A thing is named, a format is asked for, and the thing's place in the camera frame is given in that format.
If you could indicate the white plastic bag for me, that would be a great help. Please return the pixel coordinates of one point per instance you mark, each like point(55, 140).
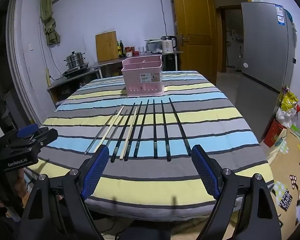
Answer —
point(285, 118)

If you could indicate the green hanging curtain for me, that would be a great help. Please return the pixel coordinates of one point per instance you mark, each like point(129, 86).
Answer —
point(48, 17)

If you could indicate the pink utensil basket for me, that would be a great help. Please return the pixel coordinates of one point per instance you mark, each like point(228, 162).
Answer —
point(142, 75)

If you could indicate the grey rice cooker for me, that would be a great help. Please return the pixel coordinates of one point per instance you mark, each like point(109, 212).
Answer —
point(153, 47)

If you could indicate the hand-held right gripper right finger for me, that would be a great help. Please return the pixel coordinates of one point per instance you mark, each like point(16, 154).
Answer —
point(205, 172)

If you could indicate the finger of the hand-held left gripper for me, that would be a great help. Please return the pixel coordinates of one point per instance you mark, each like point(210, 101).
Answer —
point(46, 137)
point(27, 130)

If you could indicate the yellow oil bottle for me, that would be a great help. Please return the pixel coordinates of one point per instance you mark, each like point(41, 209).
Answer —
point(118, 50)

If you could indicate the white electric kettle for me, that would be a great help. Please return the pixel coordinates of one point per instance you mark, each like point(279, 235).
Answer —
point(168, 45)

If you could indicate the low steel counter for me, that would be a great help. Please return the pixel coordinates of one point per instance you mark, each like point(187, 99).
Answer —
point(65, 82)

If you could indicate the striped tablecloth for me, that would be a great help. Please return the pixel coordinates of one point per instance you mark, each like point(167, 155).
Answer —
point(150, 187)

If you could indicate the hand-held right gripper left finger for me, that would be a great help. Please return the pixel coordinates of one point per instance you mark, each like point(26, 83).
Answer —
point(97, 172)

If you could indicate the red box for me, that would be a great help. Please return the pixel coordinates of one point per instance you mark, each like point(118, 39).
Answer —
point(273, 133)

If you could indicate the wooden cutting board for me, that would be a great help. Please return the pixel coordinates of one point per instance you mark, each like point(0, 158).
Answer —
point(107, 46)

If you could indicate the printed tan mat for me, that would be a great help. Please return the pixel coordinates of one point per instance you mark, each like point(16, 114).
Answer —
point(287, 180)

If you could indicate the yellow wooden door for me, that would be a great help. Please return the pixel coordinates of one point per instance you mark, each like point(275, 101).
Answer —
point(195, 30)

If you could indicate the black induction cooker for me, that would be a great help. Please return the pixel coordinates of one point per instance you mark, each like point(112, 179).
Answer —
point(76, 72)

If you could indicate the yellow snack bag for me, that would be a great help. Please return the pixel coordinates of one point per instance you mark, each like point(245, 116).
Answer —
point(288, 100)

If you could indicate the grey refrigerator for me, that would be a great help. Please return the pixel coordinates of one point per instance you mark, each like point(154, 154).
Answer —
point(262, 67)

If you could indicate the clear glass cup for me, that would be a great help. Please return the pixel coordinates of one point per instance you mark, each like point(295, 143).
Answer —
point(141, 50)

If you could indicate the tall steel counter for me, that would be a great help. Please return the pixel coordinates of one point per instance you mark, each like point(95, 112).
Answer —
point(110, 63)

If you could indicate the stainless steamer pot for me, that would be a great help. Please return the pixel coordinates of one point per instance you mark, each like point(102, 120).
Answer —
point(75, 60)

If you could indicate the wall power strip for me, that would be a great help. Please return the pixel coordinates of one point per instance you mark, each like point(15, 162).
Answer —
point(48, 77)

